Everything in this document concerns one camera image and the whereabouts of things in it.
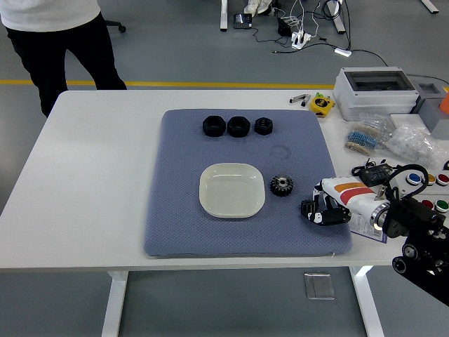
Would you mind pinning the large black gear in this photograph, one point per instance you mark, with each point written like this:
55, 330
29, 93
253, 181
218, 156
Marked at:
281, 186

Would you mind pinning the black power adapter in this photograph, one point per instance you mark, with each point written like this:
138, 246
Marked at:
373, 175

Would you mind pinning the person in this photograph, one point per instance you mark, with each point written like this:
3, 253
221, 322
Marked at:
52, 45

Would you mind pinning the black silver metal clips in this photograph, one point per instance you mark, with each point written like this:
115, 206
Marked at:
300, 99

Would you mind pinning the small black hex nut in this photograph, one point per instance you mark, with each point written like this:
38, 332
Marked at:
263, 126

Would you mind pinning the white shoes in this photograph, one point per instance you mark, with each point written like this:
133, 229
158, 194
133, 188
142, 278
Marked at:
256, 5

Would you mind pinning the metal floor hatch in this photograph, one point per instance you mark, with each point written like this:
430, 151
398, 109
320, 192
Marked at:
319, 286

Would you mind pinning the white power strip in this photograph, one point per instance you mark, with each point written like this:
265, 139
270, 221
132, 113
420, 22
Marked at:
301, 39

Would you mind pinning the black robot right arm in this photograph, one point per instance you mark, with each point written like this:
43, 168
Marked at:
410, 214

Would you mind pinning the bag of blue resistors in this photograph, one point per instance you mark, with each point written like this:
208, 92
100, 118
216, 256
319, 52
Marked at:
363, 138

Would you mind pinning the orange block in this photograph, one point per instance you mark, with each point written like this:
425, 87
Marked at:
445, 104

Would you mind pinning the black charger box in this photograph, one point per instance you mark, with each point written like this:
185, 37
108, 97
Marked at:
284, 26

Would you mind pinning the white square dish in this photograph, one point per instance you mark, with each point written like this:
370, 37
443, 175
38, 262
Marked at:
231, 191

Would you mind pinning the grey electrical enclosure box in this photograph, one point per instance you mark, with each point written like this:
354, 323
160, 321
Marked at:
372, 102

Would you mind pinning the white table leg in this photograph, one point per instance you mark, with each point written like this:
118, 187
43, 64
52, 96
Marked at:
366, 302
114, 302

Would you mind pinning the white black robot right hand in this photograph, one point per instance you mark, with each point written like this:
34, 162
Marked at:
354, 196

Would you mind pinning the large black hex nut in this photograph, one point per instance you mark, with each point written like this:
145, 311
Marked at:
214, 126
238, 127

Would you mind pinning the grey plastic housing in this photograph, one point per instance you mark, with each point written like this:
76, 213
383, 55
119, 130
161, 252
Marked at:
431, 112

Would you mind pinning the clear bag of small parts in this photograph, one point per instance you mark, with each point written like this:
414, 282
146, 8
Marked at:
417, 144

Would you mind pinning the blue yellow red button box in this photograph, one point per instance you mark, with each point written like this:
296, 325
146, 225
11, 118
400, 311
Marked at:
415, 178

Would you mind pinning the small black gear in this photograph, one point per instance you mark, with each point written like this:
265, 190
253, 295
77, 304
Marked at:
306, 205

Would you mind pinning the blue-grey quilted mat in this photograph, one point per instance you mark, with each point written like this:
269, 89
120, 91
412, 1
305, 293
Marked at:
175, 228

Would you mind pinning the black desk phone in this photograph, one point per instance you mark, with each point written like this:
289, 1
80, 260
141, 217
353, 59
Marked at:
242, 21

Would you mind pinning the purple-edged label card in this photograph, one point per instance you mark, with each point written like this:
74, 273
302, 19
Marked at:
361, 228

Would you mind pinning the white desk leg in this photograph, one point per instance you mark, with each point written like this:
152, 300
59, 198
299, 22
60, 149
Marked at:
224, 15
430, 6
337, 21

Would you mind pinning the green marker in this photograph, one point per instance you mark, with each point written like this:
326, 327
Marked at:
320, 95

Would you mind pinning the white flat box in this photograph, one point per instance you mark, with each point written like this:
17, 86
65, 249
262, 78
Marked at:
407, 119

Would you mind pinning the red green button box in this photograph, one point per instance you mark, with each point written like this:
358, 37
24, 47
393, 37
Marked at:
442, 205

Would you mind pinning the yellow tape measure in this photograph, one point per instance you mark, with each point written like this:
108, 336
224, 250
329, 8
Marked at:
322, 106

